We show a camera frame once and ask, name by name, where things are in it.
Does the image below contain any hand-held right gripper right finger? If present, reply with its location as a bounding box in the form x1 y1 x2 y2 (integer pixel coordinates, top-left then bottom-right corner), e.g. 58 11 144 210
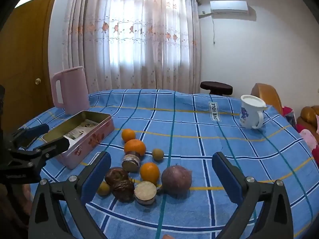
212 152 293 239

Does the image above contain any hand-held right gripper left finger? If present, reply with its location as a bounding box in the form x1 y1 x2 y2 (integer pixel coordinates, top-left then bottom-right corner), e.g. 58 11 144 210
29 151 112 239

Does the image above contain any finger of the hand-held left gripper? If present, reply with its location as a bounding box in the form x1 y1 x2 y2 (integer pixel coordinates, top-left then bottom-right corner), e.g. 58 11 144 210
6 124 50 152
4 137 71 170

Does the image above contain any pink tin box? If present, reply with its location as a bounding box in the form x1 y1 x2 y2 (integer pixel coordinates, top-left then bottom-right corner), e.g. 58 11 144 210
41 110 115 170

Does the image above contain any large orange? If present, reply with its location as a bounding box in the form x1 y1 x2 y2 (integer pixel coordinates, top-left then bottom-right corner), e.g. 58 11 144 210
124 139 146 157

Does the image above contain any medium orange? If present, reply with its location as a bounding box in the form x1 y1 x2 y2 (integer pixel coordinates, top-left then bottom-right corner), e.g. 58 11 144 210
140 162 160 185

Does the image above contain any person's left forearm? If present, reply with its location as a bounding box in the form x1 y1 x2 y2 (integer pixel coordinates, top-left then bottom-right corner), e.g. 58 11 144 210
22 183 34 206

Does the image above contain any yellow-brown longan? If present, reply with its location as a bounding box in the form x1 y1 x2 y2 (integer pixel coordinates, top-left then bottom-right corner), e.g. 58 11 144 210
152 149 164 162
97 181 111 197

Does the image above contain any wrinkled brown passion fruit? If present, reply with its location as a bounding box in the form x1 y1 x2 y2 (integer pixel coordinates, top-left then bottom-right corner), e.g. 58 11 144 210
105 167 129 186
111 179 135 203

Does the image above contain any printed paper card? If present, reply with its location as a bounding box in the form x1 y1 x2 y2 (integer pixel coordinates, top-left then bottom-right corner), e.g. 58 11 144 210
63 119 97 140

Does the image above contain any cut purple fruit half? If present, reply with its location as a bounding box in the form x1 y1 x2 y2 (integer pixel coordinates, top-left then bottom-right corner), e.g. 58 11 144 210
122 151 141 173
134 181 157 206

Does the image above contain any large round purple fruit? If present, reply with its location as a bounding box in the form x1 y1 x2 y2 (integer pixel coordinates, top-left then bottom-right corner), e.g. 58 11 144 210
157 165 193 197

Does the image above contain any small orange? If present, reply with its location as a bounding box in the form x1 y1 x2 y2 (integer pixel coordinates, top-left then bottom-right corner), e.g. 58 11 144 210
121 128 136 143

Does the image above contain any pink electric kettle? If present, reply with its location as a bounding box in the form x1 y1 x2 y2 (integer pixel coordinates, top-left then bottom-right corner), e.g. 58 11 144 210
51 66 91 115

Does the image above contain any blue plaid tablecloth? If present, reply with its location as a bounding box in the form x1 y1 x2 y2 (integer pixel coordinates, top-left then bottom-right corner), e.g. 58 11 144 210
19 88 319 239

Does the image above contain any white lidded mug blue print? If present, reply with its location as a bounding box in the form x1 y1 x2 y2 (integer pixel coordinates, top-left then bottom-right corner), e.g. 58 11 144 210
239 95 268 130

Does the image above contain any wooden door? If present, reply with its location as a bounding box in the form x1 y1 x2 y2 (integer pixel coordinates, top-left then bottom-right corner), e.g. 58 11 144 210
0 0 56 130

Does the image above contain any red patterned bag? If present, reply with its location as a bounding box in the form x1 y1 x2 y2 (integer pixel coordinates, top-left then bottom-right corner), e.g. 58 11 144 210
282 106 297 126

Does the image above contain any dark round stool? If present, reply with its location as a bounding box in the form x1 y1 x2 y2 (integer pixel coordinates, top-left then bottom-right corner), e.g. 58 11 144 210
200 81 233 95

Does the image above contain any brown wooden chair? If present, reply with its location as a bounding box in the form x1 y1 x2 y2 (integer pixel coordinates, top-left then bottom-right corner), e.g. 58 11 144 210
250 83 283 115

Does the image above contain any pink cloth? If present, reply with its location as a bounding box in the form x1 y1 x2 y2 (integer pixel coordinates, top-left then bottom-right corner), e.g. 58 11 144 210
299 115 319 163

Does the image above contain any brown sofa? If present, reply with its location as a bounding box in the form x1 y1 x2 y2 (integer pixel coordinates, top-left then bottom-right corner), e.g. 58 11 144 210
296 106 319 135

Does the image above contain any floral sheer curtain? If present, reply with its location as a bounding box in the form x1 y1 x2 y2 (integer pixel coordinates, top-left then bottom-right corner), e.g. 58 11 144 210
61 0 202 94

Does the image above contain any white air conditioner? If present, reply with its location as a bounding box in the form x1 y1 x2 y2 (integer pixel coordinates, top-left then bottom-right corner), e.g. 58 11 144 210
210 0 249 14

